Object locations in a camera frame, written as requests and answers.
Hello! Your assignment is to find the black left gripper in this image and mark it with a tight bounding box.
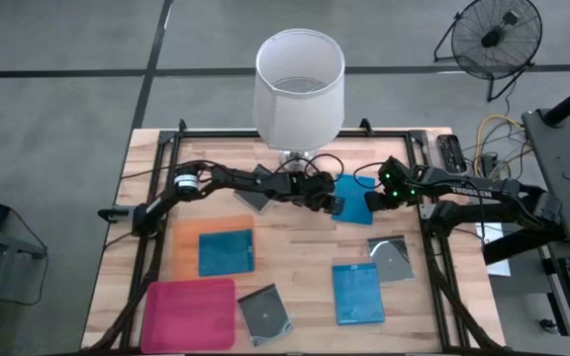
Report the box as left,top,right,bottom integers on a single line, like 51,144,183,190
289,170,346,215

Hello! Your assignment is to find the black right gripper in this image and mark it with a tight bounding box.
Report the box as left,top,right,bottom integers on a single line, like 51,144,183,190
363,156,421,213

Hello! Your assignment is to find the blue blu-ray case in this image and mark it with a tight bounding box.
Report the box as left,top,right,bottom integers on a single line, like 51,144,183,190
332,172,378,226
332,262,386,326
198,228,256,278

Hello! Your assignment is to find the clear CD jewel case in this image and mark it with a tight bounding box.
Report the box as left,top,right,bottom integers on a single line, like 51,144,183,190
366,234,416,284
234,164,279,215
237,283,294,347

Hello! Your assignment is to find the silver lamp with white shade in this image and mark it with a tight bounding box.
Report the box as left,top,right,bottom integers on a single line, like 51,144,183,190
252,28,346,169

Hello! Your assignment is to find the white paper sheet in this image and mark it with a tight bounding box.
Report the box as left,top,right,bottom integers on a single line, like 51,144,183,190
475,222,513,278

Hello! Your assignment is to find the orange plastic tray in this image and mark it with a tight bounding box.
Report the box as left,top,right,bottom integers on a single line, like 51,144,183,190
171,214,256,282

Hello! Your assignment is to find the pink-red plastic tray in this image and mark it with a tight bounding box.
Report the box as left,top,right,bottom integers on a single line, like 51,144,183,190
140,277,238,355

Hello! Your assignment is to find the dark grey desk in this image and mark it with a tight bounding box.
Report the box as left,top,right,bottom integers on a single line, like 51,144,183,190
521,107,570,247

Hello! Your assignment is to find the black floor fan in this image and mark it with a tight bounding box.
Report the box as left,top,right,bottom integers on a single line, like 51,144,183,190
432,0,544,104

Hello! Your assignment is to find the black equipment stand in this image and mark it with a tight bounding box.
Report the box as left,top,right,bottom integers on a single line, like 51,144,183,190
0,229,48,356

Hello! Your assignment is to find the yellow cable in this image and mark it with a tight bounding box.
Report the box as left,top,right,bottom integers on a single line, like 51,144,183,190
472,114,531,177

